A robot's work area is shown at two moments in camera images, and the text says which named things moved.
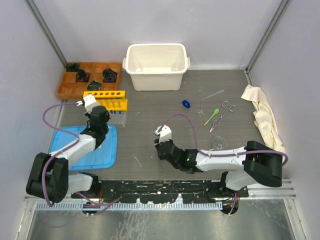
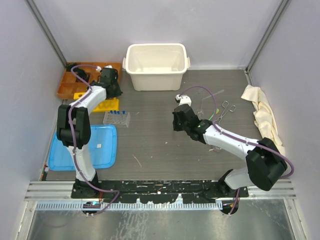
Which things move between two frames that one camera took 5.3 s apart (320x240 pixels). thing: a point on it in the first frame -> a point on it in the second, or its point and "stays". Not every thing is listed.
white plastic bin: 156,67 stays
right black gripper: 157,142 -> 176,127
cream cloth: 265,123 stays
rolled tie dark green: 72,67 stays
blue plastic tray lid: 104,157 stays
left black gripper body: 105,128 -> 114,83
